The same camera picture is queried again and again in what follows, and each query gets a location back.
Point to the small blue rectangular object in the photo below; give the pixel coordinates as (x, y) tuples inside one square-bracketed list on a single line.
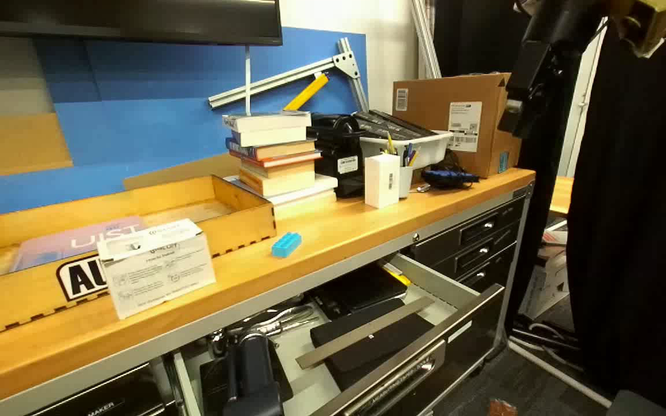
[(288, 243)]

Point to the grey drawer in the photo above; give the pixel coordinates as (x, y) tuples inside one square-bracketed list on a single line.
[(249, 365)]

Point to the black drawer cabinet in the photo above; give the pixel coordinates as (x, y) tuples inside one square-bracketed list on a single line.
[(466, 260)]

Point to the white small carton box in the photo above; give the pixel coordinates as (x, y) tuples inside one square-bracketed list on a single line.
[(383, 180)]

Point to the black device behind books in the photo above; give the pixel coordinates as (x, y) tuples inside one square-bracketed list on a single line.
[(341, 152)]

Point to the stack of books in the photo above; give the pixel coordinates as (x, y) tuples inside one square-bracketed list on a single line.
[(279, 160)]

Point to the white plastic bin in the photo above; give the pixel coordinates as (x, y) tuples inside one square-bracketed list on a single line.
[(416, 145)]

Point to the yellow bar tool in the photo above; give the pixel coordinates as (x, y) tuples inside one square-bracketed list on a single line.
[(307, 93)]

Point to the grey metal bar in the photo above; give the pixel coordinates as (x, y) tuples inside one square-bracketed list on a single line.
[(360, 332)]

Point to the brown cardboard shipping box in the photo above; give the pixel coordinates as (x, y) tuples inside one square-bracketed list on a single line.
[(470, 108)]

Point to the white paper sheet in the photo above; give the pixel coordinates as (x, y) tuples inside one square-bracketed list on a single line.
[(155, 263)]

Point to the dark monitor screen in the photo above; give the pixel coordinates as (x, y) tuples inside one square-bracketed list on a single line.
[(192, 20)]

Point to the pink booklet in tray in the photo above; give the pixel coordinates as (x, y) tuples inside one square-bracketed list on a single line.
[(69, 243)]

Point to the shallow wooden tray box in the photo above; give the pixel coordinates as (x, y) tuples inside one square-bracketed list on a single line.
[(229, 216)]

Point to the blue pouch with cable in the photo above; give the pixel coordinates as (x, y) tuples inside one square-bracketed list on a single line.
[(446, 177)]

